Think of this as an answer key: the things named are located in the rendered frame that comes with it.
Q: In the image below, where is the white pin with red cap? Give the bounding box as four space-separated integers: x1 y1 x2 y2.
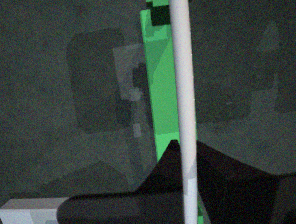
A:
168 0 198 224

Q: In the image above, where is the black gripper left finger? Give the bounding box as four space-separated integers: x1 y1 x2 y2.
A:
56 139 185 224

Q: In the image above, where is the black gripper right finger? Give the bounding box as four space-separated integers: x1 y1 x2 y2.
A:
196 140 296 224

